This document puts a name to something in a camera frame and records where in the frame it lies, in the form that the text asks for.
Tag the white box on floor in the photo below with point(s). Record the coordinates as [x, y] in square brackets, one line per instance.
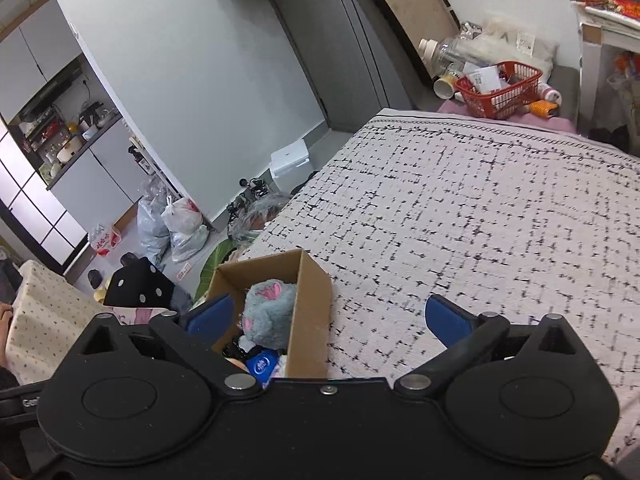
[290, 166]

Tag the clear plastic bottle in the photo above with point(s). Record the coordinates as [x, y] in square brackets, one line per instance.
[437, 55]

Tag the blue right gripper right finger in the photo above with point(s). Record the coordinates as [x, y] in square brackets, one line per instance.
[448, 322]

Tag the grey plush mouse toy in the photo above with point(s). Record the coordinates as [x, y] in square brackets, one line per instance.
[268, 313]

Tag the white plastic bag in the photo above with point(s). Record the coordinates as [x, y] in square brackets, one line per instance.
[182, 216]

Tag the grey plastic bag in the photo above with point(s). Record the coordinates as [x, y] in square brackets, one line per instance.
[153, 233]

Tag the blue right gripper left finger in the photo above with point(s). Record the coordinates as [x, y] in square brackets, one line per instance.
[211, 321]

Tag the dotted cream cloth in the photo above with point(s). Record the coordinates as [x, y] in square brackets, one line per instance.
[49, 315]

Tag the cardboard box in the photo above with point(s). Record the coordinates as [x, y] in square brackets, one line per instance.
[308, 340]

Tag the blue tissue packet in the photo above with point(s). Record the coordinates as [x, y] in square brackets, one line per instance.
[262, 366]

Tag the red plastic basket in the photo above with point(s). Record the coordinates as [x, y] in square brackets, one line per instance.
[499, 91]

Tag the patterned white bed cover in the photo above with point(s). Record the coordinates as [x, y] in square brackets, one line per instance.
[493, 216]

